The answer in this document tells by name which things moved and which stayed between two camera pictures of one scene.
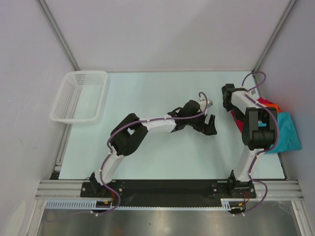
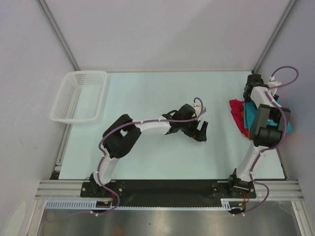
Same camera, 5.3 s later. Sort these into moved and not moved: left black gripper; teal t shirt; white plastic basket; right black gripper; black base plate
Moved: right black gripper; teal t shirt; left black gripper
Not moved: black base plate; white plastic basket
